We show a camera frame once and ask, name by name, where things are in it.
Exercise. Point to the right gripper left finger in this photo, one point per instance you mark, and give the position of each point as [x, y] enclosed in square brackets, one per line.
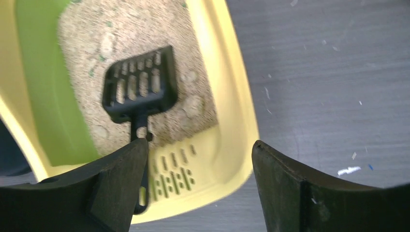
[97, 197]

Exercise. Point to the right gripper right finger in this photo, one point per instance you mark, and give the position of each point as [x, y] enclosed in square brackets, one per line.
[299, 198]

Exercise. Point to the black litter scoop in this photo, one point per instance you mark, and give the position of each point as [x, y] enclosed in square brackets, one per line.
[140, 86]

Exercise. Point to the yellow green litter box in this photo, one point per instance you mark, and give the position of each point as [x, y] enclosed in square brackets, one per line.
[38, 105]

